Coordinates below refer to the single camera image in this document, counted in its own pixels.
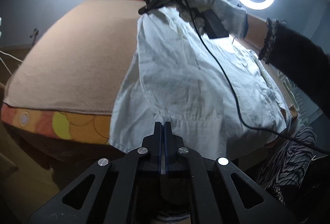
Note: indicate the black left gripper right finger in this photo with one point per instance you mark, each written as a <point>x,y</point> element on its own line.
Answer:
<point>171,145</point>

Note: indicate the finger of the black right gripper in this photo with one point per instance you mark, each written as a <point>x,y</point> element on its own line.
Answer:
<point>145,10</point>

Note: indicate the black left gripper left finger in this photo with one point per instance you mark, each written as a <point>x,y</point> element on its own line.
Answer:
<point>154,145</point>

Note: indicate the white shirt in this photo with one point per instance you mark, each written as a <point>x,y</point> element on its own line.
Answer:
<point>216,94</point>

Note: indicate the black sleeved right forearm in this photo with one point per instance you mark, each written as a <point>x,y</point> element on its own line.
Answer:
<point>293,54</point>

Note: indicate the zebra striped clothing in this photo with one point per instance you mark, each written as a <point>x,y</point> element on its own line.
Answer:
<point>284,170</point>

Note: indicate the grey gloved right hand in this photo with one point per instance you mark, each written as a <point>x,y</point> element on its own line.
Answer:
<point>234,19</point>

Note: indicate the orange patterned bed sheet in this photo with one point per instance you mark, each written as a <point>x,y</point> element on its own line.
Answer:
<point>84,128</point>

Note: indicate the beige bed blanket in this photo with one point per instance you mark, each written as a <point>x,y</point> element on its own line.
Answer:
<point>80,62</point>

